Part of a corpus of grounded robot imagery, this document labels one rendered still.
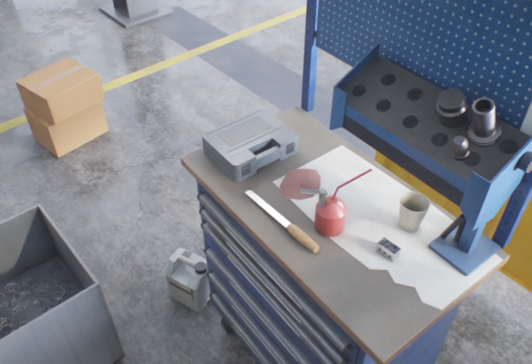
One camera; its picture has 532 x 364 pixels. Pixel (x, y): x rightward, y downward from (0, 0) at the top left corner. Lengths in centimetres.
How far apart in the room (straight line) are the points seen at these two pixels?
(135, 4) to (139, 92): 124
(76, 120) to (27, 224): 119
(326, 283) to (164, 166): 197
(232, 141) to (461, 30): 75
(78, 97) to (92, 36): 153
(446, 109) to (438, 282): 44
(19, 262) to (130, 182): 93
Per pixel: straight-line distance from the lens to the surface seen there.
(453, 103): 129
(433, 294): 139
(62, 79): 332
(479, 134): 129
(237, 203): 153
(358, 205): 154
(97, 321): 205
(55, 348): 204
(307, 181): 156
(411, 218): 145
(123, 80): 403
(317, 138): 177
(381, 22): 151
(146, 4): 494
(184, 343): 237
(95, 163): 328
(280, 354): 182
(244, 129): 169
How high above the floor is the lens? 204
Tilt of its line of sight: 41 degrees down
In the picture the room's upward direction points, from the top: straight up
